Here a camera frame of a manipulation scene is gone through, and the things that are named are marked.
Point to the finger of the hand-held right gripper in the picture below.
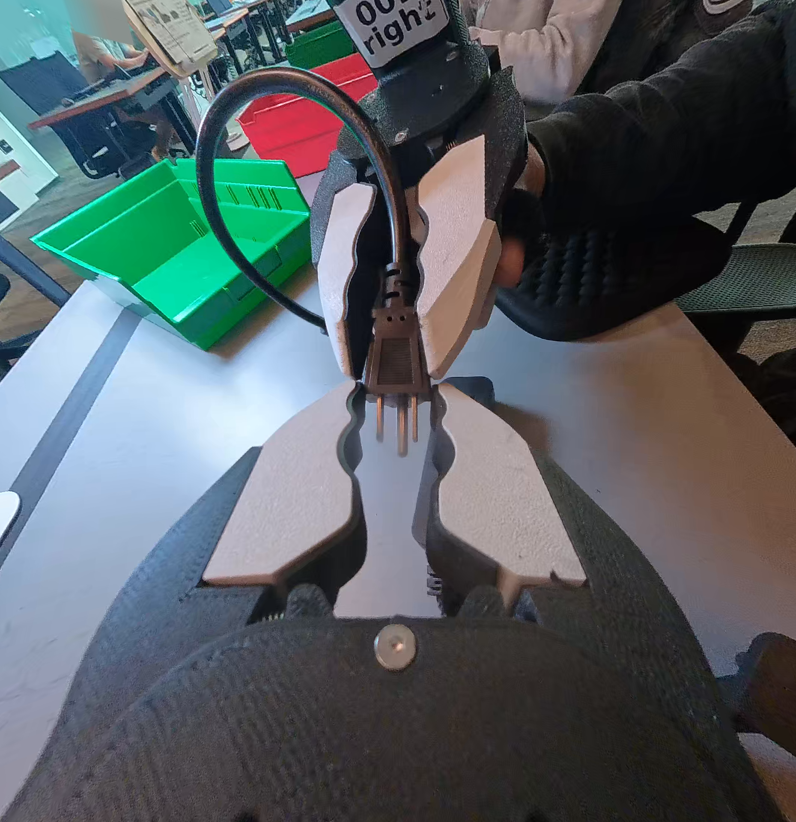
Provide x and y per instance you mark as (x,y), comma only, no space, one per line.
(455,257)
(337,257)

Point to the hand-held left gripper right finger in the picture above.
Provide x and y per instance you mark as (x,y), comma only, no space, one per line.
(500,507)

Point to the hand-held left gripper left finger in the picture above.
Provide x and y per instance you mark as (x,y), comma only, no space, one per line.
(288,507)

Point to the red plastic bin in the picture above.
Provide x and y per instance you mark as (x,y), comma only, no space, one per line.
(295,128)

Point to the person's right forearm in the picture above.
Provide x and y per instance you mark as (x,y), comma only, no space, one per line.
(661,141)

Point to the person's right hand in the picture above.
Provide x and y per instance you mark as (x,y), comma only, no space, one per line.
(512,263)

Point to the green plastic bin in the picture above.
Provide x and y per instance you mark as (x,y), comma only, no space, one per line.
(321,48)
(179,270)

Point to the paper on wooden stand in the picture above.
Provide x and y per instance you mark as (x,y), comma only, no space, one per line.
(173,32)

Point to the wooden top desk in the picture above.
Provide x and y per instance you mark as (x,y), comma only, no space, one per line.
(83,108)

